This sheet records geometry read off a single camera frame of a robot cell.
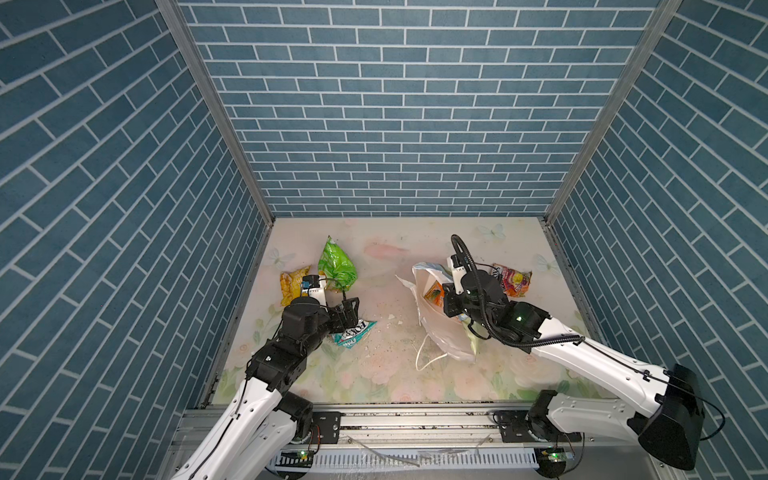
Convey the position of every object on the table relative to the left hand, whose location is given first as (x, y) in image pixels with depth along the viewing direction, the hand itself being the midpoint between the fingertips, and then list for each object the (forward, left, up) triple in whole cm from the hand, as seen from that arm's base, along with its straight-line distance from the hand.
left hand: (352, 303), depth 76 cm
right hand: (+4, -24, +2) cm, 25 cm away
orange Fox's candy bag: (+12, -24, -15) cm, 31 cm away
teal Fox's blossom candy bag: (-2, +1, -15) cm, 16 cm away
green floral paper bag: (-4, -27, -9) cm, 29 cm away
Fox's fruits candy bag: (+15, -50, -12) cm, 54 cm away
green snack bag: (+18, +8, -9) cm, 21 cm away
